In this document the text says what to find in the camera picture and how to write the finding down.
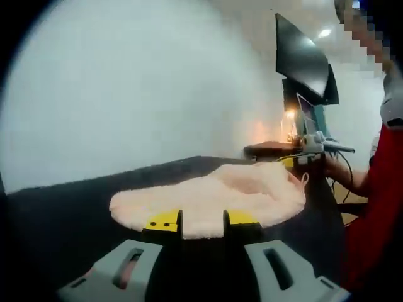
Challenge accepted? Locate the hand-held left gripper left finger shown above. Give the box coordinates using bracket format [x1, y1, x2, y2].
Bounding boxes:
[57, 208, 184, 302]

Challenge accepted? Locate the person in red apron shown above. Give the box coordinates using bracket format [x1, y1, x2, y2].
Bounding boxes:
[341, 121, 403, 295]

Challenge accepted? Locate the black monitor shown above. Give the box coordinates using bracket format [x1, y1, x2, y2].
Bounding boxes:
[274, 13, 341, 106]

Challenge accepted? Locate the open laptop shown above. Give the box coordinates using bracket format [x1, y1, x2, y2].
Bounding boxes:
[295, 92, 332, 140]

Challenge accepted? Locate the small dark side table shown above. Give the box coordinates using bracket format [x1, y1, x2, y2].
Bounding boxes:
[243, 141, 304, 162]

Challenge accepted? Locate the black cable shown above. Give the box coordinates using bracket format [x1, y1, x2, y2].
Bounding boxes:
[326, 150, 353, 207]

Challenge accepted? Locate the pink fluffy towel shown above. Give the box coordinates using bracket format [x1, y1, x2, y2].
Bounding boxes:
[108, 162, 311, 240]

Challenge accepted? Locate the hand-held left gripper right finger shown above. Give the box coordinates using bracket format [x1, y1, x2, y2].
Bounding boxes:
[222, 208, 351, 302]

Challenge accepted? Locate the person's right hand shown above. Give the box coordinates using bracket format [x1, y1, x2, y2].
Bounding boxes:
[322, 153, 354, 187]

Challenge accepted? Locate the grey worn device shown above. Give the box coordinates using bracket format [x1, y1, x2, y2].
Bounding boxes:
[378, 72, 403, 127]

